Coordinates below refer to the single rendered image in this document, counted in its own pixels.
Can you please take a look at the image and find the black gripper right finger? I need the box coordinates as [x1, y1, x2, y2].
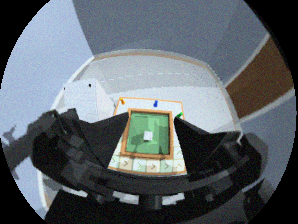
[174, 117, 242, 175]

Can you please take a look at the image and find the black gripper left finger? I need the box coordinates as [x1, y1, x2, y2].
[60, 112, 129, 168]

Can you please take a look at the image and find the white die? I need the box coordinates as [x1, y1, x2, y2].
[144, 131, 153, 140]

